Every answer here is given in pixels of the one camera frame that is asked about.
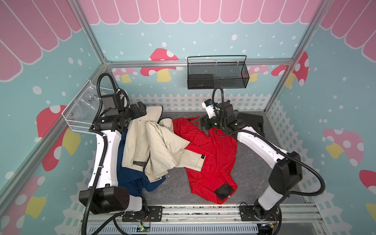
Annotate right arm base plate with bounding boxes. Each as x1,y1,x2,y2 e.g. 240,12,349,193
239,204,281,222

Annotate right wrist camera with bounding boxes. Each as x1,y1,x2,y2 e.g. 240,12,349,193
202,99,217,119

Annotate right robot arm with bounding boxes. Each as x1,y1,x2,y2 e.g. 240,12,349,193
194,99,326,221

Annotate black plastic case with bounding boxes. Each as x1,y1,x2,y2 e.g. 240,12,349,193
237,113,265,137

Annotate beige jacket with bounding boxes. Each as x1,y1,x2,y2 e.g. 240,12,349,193
121,106,205,183

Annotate clear plastic bag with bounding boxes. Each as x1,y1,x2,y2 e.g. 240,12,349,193
69,80,100,125

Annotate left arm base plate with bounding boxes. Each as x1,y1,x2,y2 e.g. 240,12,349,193
121,206,163,223

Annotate clear wire wall basket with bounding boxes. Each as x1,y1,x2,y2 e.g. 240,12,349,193
62,84,99,135

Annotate red jacket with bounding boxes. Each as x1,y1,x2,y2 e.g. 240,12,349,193
172,117,238,204

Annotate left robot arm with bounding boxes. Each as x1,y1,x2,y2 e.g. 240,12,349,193
79,90,149,235

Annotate blue jacket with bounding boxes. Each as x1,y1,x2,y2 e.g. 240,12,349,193
117,127,165,197

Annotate black box in basket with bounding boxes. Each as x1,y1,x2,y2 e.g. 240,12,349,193
187,74,214,90

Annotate black mesh wall basket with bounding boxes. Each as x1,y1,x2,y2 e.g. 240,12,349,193
187,55,250,89

